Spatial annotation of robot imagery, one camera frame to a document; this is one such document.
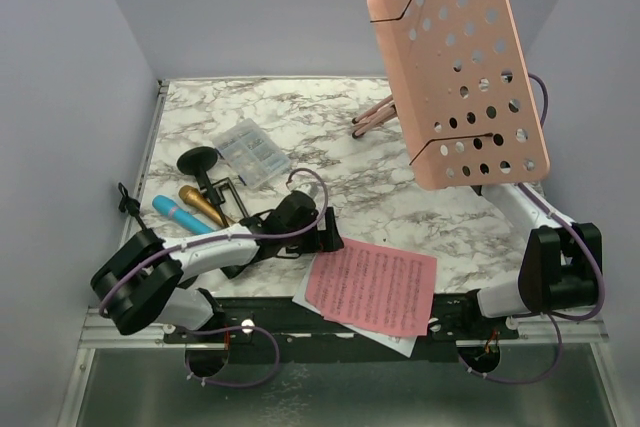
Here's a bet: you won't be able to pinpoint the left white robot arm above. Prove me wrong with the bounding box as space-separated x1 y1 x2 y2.
90 190 345 342

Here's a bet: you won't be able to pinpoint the black mounting rail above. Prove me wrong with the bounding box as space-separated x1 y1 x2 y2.
152 288 519 365

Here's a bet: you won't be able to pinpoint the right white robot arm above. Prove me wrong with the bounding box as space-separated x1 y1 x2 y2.
459 183 605 339

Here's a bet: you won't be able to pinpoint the pink sheet music page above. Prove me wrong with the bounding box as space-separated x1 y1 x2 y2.
303 239 437 338

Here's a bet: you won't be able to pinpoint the clear plastic compartment box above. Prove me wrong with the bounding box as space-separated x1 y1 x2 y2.
213 119 291 189

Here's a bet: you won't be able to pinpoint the black desktop mic stand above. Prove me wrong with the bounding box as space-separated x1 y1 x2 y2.
175 145 251 228

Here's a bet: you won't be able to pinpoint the aluminium frame rail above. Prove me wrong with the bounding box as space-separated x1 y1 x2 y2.
79 308 164 349

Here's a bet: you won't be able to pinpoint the white paper sheet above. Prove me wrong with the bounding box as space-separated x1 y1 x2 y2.
292 268 417 358

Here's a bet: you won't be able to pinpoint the pink music stand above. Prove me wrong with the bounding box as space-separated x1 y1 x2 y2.
367 0 550 190

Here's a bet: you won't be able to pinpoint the blue microphone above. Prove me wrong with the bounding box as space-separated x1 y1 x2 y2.
152 195 213 235

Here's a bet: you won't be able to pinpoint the gold microphone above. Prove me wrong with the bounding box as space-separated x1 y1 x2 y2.
179 185 233 228

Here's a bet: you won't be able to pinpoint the black round-base mic stand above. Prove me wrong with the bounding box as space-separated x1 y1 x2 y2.
117 182 148 231

